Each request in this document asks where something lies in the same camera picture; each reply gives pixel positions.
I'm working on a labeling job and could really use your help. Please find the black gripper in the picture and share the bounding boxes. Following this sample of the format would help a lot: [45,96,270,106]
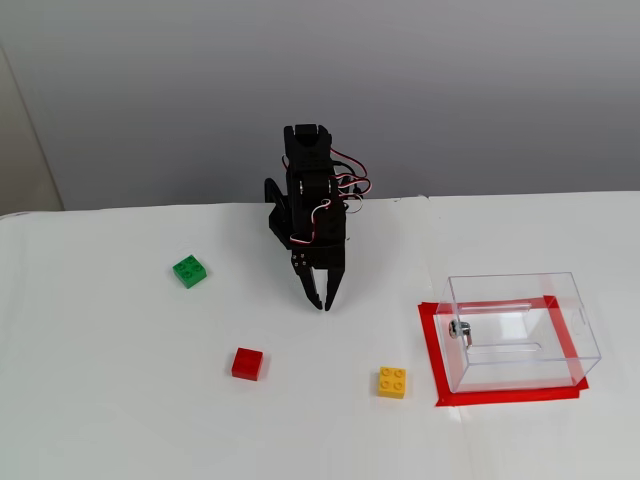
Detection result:
[290,198,350,313]

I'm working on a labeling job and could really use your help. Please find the silver metal box lock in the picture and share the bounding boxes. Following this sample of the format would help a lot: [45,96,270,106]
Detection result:
[447,319,474,349]

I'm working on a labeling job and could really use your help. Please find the transparent plastic box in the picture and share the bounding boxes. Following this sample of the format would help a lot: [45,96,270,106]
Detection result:
[434,271,603,395]

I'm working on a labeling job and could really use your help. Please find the red white servo wires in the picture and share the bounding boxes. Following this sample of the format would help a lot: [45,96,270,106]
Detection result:
[282,148,374,249]

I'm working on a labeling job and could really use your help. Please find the green lego brick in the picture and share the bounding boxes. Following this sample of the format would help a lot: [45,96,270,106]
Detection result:
[172,254,210,290]

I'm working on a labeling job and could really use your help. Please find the yellow lego brick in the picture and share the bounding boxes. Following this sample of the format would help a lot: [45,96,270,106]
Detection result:
[376,366,408,400]

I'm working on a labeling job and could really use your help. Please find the red lego brick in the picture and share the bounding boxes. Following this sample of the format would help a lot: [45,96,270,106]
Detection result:
[230,347,265,382]

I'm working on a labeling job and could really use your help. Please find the red tape frame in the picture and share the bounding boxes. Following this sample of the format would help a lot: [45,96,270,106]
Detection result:
[417,294,590,409]

